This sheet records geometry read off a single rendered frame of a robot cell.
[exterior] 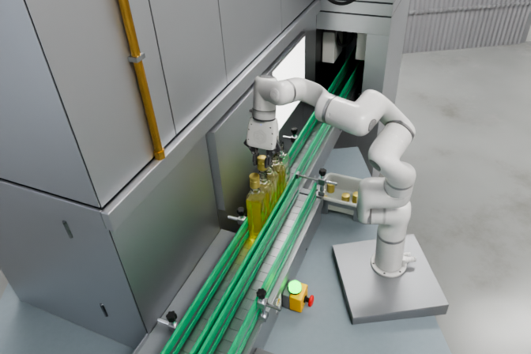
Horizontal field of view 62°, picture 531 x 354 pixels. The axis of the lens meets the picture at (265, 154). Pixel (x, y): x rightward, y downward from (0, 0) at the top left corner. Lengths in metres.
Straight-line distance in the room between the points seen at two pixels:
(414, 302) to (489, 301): 1.17
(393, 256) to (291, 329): 0.42
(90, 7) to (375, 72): 1.71
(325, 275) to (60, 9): 1.24
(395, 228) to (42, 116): 1.07
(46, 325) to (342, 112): 1.23
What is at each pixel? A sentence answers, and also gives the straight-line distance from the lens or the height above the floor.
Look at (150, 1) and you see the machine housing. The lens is 1.12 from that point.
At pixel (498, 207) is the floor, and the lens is 3.31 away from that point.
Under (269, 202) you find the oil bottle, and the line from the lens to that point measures 1.58.
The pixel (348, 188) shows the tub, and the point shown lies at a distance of 1.99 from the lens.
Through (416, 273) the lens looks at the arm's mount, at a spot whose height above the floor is 0.80.
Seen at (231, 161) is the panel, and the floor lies 1.14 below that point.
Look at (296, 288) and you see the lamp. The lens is 1.53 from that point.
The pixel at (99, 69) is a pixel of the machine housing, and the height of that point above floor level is 1.70.
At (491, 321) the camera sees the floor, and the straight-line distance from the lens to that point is 2.68.
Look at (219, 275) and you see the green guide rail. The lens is 1.50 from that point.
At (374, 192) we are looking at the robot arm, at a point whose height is 1.19.
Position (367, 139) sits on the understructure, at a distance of 2.62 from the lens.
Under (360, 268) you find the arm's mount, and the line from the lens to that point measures 1.68.
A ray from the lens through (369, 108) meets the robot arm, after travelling 1.22.
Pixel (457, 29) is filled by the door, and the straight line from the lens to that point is 5.42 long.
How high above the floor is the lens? 2.08
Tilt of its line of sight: 36 degrees down
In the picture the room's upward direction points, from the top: 3 degrees counter-clockwise
